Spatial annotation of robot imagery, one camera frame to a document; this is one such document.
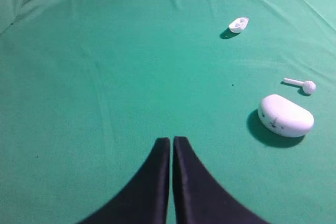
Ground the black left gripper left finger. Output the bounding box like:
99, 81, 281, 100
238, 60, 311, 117
80, 137, 171, 223

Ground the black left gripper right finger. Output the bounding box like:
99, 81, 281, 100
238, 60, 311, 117
173, 136, 267, 223

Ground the white bluetooth earbud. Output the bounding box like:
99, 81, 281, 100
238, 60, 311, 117
283, 78, 316, 95

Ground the white earbud charging case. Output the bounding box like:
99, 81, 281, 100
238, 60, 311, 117
257, 94, 314, 138

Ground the green table cloth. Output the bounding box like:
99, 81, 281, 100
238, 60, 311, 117
1, 0, 335, 223

